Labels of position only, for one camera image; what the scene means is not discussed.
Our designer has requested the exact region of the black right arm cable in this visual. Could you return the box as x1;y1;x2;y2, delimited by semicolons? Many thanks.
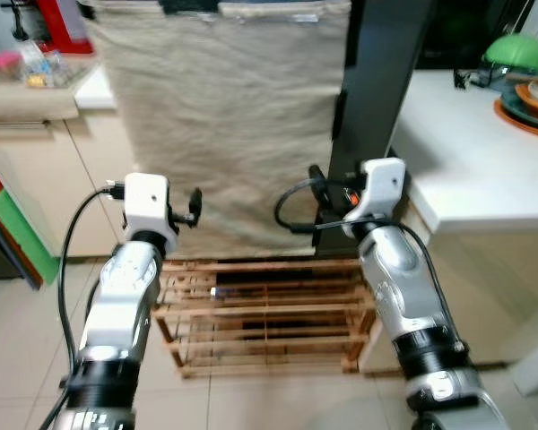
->
273;177;458;346

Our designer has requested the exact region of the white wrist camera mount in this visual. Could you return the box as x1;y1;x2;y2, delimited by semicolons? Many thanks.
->
122;172;180;256
344;158;407;239

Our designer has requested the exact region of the green dome cover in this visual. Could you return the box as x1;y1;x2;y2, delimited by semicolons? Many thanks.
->
482;33;538;78

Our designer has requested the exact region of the orange plate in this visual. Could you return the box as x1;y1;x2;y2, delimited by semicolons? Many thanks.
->
493;94;538;141

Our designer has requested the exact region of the green cutting board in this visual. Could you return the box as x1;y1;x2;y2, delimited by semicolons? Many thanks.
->
0;186;60;284

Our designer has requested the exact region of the beige kitchen cabinet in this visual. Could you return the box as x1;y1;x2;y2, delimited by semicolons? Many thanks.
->
0;67;131;261

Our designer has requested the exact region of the dark green plate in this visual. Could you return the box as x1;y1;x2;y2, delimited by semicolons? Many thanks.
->
500;82;538;126

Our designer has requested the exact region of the red coffee machine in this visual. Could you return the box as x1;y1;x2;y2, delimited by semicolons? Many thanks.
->
7;0;95;55

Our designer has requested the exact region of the clear snack container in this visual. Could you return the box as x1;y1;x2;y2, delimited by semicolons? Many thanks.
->
18;40;77;89

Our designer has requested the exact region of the beige burlap cloth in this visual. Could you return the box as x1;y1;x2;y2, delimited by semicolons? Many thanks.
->
85;0;352;261

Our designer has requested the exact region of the metal cabinet handle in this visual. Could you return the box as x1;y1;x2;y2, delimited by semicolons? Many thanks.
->
0;122;62;133

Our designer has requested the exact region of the wooden slatted rack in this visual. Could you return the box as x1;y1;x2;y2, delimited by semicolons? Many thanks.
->
152;258;379;378

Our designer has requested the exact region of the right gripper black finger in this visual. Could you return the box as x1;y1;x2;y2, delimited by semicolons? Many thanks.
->
307;164;329;212

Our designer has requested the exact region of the beige towel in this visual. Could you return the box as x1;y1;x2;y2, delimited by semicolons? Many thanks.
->
0;82;82;124

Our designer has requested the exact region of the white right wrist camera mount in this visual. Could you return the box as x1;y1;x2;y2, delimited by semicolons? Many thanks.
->
344;158;407;239

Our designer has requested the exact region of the dark cutting board holder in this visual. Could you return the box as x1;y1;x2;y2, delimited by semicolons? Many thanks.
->
0;206;42;289

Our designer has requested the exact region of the white counter unit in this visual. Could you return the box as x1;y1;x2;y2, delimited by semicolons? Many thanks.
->
359;70;538;373

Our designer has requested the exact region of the pink lidded container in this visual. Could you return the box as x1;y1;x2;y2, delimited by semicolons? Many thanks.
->
0;51;23;86

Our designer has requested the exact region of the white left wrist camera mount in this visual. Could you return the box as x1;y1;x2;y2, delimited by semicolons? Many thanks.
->
122;172;180;256

